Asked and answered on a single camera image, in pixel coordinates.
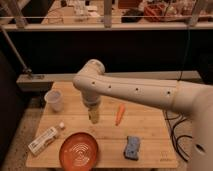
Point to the tan wooden end effector block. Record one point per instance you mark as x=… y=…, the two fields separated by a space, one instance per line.
x=94 y=114

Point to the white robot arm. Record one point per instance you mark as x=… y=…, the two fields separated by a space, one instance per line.
x=190 y=99

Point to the orange carrot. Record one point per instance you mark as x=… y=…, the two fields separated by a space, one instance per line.
x=119 y=115

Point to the orange patterned plate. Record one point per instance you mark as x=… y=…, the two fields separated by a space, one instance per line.
x=79 y=152

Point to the translucent plastic cup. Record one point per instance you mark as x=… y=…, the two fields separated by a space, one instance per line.
x=54 y=99

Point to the blue grey sponge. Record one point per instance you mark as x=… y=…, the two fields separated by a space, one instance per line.
x=132 y=148

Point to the diagonal metal support rod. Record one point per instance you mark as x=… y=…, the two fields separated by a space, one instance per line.
x=27 y=70

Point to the grey metal rail beam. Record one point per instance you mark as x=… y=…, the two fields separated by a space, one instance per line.
x=43 y=82

